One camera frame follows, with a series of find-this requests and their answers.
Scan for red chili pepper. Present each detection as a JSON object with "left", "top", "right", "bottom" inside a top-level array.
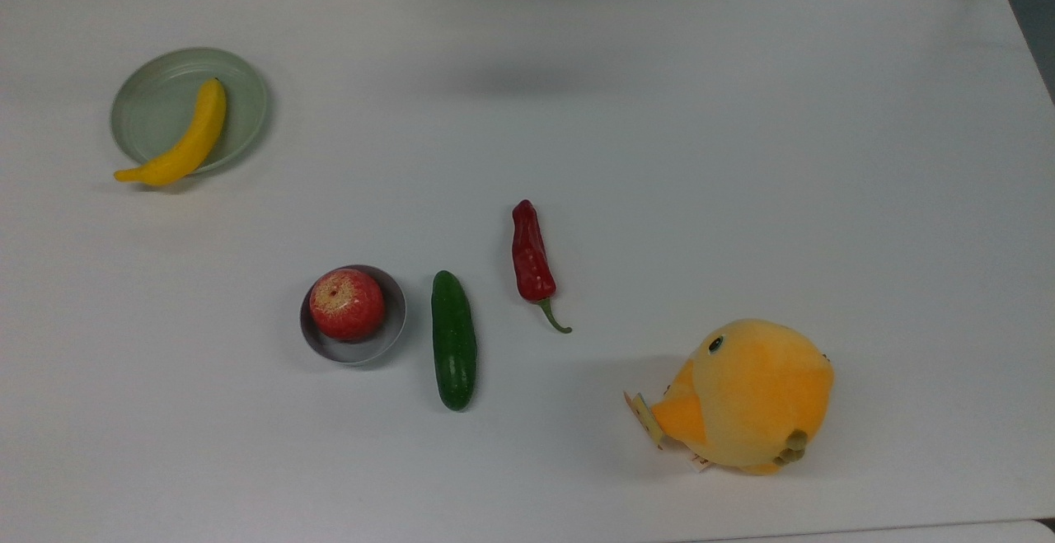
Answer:
[{"left": 511, "top": 199, "right": 573, "bottom": 335}]

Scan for pale green plastic plate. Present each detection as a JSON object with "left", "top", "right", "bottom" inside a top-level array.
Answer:
[{"left": 110, "top": 47, "right": 270, "bottom": 176}]

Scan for dark green cucumber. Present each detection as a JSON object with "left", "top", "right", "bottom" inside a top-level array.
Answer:
[{"left": 431, "top": 269, "right": 478, "bottom": 412}]

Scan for small grey bowl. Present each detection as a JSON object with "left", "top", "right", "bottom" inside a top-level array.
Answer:
[{"left": 299, "top": 264, "right": 408, "bottom": 366}]

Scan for red toy apple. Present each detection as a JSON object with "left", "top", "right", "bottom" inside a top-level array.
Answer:
[{"left": 309, "top": 268, "right": 387, "bottom": 342}]

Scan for yellow plush chick toy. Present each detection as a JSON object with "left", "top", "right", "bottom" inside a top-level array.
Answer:
[{"left": 623, "top": 318, "right": 836, "bottom": 476}]

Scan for yellow toy banana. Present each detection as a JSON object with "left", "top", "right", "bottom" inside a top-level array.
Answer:
[{"left": 114, "top": 77, "right": 227, "bottom": 188}]

